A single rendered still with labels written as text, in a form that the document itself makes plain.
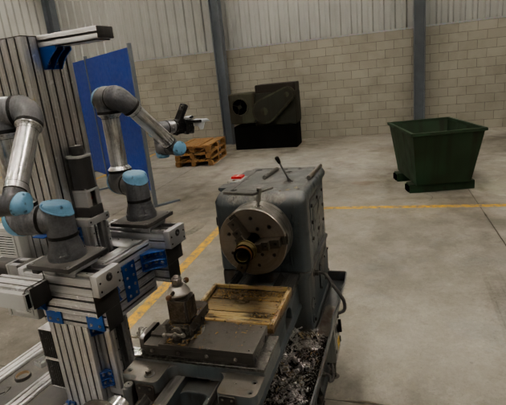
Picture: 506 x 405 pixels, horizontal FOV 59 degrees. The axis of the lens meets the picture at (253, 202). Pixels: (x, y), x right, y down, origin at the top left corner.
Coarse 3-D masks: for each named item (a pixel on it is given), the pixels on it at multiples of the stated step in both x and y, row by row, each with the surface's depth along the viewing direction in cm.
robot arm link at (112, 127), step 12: (96, 96) 214; (96, 108) 217; (108, 108) 214; (108, 120) 218; (108, 132) 220; (120, 132) 223; (108, 144) 222; (120, 144) 223; (108, 156) 225; (120, 156) 224; (120, 168) 224; (108, 180) 229; (120, 192) 225
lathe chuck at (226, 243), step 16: (240, 208) 199; (256, 208) 195; (272, 208) 200; (224, 224) 201; (256, 224) 196; (272, 224) 194; (224, 240) 203; (288, 240) 197; (256, 256) 201; (272, 256) 198; (256, 272) 203
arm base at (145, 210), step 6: (150, 198) 223; (132, 204) 219; (138, 204) 218; (144, 204) 219; (150, 204) 222; (132, 210) 219; (138, 210) 218; (144, 210) 219; (150, 210) 221; (156, 210) 226; (126, 216) 222; (132, 216) 219; (138, 216) 218; (144, 216) 219; (150, 216) 221
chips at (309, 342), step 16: (304, 336) 214; (320, 336) 215; (288, 352) 207; (304, 352) 199; (320, 352) 204; (288, 368) 186; (304, 368) 188; (272, 384) 184; (288, 384) 180; (304, 384) 182; (272, 400) 177; (288, 400) 176; (304, 400) 176
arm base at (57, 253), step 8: (48, 240) 177; (56, 240) 175; (64, 240) 176; (72, 240) 178; (80, 240) 182; (48, 248) 177; (56, 248) 175; (64, 248) 176; (72, 248) 177; (80, 248) 180; (48, 256) 177; (56, 256) 175; (64, 256) 175; (72, 256) 177; (80, 256) 179
